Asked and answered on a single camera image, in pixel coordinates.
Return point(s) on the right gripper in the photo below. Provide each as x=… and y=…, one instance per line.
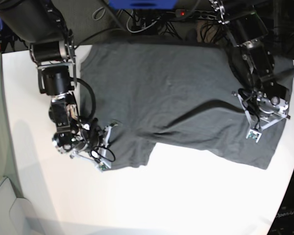
x=88, y=144

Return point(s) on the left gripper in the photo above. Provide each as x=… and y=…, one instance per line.
x=269, y=115

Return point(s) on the dark grey t-shirt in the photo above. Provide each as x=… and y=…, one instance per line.
x=173, y=94

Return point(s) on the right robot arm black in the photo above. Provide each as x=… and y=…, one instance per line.
x=51, y=48

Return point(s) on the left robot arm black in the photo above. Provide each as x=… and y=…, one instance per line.
x=246, y=30

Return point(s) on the grey bin at left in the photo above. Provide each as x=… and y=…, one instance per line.
x=17, y=215

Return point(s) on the blue box overhead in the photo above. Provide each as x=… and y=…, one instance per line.
x=142, y=4

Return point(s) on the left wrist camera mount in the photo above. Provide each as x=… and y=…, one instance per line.
x=251, y=101

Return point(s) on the black power strip red switch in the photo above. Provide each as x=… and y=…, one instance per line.
x=197, y=14

